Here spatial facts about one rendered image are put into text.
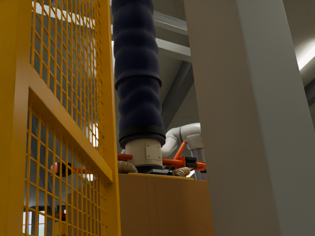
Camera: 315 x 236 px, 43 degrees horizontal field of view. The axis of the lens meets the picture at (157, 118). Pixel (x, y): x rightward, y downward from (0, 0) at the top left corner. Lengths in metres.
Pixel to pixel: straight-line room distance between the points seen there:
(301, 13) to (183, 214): 4.77
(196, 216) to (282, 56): 1.04
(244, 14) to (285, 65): 0.13
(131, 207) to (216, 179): 0.82
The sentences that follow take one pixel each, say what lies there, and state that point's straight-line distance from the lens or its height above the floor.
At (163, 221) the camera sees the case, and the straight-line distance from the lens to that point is 1.64.
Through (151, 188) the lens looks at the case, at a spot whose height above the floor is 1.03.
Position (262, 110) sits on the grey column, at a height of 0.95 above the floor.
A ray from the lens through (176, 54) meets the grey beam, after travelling 4.73.
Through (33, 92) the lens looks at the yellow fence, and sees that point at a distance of 0.66.
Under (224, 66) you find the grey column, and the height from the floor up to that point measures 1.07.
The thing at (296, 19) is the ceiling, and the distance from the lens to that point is 6.24.
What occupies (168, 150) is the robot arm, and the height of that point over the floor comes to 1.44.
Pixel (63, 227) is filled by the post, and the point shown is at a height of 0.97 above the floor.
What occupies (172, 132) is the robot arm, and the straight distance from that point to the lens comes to 2.71.
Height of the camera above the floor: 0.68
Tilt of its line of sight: 22 degrees up
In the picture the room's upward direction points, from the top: 5 degrees counter-clockwise
